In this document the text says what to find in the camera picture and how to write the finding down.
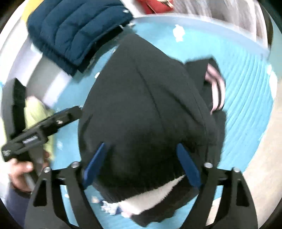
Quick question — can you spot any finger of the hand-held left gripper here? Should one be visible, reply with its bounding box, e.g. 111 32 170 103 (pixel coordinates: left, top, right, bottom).
50 106 82 135

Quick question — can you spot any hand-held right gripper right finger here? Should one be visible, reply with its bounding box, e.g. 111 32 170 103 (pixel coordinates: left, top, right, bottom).
176 143 258 229

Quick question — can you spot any navy and yellow puffer jacket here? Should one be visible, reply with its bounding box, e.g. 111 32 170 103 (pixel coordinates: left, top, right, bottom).
26 0 135 76

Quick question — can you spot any red garment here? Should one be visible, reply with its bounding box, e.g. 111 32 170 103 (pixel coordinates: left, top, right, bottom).
135 0 174 15

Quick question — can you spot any grey pleated curtain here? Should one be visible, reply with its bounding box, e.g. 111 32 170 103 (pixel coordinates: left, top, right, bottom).
172 0 270 48

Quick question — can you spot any person's left hand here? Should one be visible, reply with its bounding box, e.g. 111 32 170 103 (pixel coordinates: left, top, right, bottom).
9 150 51 192

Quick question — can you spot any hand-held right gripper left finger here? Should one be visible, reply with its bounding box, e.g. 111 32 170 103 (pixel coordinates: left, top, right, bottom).
24 142 106 229

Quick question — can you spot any green garment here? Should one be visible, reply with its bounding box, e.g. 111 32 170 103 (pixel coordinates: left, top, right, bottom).
23 97 55 159

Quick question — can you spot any person's left forearm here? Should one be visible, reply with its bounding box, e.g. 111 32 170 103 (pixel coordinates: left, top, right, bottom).
5 187 33 223

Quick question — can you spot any black jacket with pink lining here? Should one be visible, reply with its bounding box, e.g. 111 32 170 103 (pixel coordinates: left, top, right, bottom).
78 33 227 228

